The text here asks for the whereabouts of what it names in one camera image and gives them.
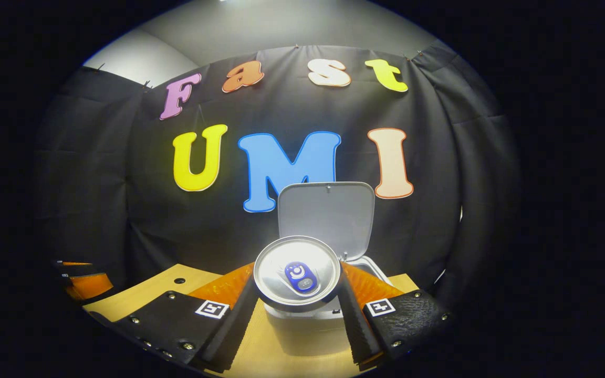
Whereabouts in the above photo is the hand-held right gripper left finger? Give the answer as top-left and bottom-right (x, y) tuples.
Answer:
(90, 262), (260, 373)

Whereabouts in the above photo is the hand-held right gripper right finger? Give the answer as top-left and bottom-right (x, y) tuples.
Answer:
(337, 261), (455, 371)

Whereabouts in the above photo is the silver blue pop can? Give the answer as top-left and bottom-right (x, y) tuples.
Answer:
(253, 235), (342, 314)

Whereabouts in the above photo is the white desktop garbage bin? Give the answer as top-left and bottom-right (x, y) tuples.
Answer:
(263, 182), (390, 358)

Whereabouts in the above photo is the wooden desktop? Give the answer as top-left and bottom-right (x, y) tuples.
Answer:
(83, 264), (420, 378)

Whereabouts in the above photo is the black backdrop cloth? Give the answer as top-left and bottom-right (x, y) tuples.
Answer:
(35, 45), (521, 316)

